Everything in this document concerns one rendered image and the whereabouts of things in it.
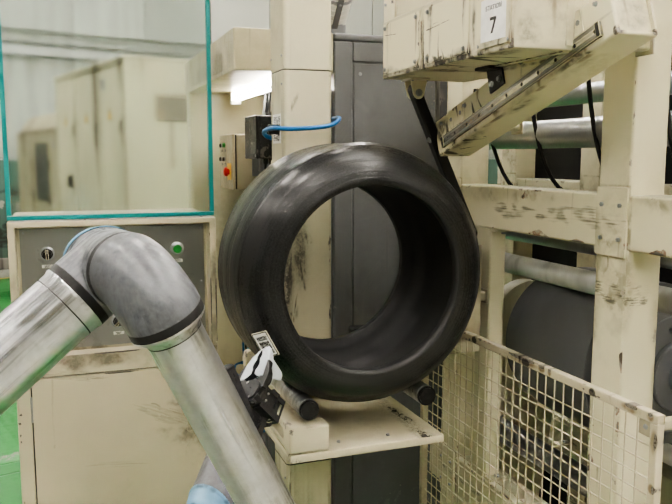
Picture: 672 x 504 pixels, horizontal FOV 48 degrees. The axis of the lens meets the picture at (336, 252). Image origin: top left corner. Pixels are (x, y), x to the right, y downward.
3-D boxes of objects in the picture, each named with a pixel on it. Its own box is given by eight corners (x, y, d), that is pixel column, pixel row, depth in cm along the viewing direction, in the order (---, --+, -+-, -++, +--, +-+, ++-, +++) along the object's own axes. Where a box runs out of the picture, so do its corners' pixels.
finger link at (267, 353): (281, 361, 157) (268, 396, 150) (264, 343, 154) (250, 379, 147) (293, 358, 155) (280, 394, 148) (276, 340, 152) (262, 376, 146)
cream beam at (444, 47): (379, 80, 194) (380, 21, 192) (465, 83, 202) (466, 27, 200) (510, 48, 137) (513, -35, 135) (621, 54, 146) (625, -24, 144)
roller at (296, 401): (257, 375, 191) (261, 358, 191) (274, 377, 193) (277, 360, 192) (297, 420, 159) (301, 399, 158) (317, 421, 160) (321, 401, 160)
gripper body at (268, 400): (259, 404, 153) (240, 455, 145) (233, 379, 149) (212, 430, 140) (287, 398, 149) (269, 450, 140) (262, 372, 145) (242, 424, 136)
